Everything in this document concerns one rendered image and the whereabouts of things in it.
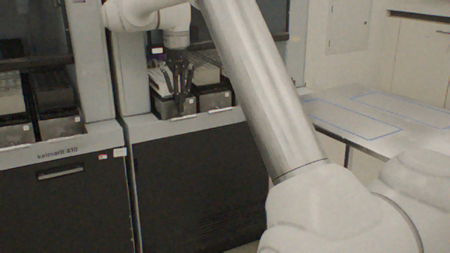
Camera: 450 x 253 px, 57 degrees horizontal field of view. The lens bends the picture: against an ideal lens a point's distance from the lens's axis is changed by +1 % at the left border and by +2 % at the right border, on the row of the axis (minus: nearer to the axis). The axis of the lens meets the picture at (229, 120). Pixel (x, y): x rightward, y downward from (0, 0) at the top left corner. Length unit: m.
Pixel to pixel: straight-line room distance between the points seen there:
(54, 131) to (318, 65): 2.39
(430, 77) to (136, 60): 2.54
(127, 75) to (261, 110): 0.94
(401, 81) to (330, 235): 3.19
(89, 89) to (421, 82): 2.71
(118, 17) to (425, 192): 0.97
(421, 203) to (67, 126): 1.11
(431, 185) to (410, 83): 2.99
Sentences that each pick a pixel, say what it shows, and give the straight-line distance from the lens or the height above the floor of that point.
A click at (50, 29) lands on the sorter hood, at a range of 1.47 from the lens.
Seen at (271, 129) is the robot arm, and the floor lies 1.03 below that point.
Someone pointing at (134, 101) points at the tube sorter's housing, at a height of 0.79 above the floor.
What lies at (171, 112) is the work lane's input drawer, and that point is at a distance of 1.53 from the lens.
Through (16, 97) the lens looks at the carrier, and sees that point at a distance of 1.51.
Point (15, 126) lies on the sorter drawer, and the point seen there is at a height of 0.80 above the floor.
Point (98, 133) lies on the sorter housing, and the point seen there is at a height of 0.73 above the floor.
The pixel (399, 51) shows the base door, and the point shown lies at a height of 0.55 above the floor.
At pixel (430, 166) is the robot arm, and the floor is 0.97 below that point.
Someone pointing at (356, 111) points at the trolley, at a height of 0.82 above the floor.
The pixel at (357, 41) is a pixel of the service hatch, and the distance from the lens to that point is 3.63.
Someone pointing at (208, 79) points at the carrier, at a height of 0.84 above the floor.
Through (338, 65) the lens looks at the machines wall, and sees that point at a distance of 3.55.
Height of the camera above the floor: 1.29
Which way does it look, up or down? 21 degrees down
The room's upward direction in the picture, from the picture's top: 1 degrees counter-clockwise
